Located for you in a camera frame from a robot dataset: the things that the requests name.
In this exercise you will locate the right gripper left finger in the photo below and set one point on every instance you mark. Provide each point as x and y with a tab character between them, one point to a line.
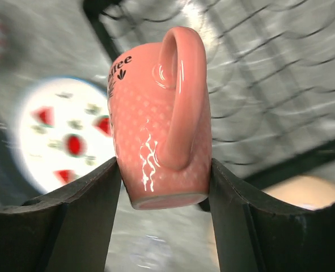
68	229

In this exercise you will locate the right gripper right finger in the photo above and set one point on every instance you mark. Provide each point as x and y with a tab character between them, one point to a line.
256	232

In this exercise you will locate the pink coffee mug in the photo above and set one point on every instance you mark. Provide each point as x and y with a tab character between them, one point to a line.
161	122

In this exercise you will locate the clear plastic cup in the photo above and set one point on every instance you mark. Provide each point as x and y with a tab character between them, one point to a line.
150	253

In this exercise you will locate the beige bird plate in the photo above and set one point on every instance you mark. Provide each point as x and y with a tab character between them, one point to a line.
308	192

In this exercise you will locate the white watermelon plate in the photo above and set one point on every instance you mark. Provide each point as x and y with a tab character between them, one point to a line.
62	132

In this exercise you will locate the black wire dish rack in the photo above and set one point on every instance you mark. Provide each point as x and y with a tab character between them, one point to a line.
270	75

